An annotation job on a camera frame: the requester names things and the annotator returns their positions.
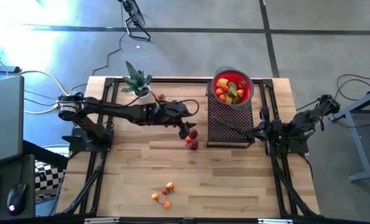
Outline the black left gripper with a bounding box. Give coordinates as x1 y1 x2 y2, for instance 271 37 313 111
156 100 198 140

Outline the black toy knife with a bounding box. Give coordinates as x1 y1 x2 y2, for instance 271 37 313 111
217 116 256 140

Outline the red collapsible colander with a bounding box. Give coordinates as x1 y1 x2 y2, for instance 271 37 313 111
211 66 255 111

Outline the dark grey desk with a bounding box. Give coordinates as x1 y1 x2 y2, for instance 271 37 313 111
0 139 69 222

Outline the green snake plant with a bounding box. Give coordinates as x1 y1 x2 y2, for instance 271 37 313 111
121 60 154 94

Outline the silver aluminium bar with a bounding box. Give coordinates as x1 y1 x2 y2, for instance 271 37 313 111
257 218 294 224
84 217 121 224

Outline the black floor fan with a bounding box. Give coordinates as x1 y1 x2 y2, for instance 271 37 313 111
118 0 152 42

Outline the grey metal table frame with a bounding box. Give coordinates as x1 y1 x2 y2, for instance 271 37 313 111
330 86 370 184

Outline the black computer mouse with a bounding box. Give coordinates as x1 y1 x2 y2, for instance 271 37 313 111
6 182 27 217

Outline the black perforated metal stand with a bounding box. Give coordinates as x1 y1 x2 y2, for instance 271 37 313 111
205 79 256 149

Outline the grey flat monitor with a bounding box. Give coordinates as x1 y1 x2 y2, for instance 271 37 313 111
0 75 25 167

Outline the black floor cable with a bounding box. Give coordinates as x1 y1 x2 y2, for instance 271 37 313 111
335 73 370 103
322 119 370 146

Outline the white plant pot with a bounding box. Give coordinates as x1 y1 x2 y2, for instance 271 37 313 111
134 86 154 100

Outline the yellow floor cable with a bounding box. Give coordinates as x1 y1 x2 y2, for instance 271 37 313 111
7 70 71 98

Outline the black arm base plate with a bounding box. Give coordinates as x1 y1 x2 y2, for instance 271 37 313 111
264 129 315 155
62 133 113 153

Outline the black white checkerboard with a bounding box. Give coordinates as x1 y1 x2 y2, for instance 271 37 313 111
34 160 67 198

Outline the black fan cable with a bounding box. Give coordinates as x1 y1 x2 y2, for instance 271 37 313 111
69 2 126 94

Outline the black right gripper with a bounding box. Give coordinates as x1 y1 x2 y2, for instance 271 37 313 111
246 106 293 147

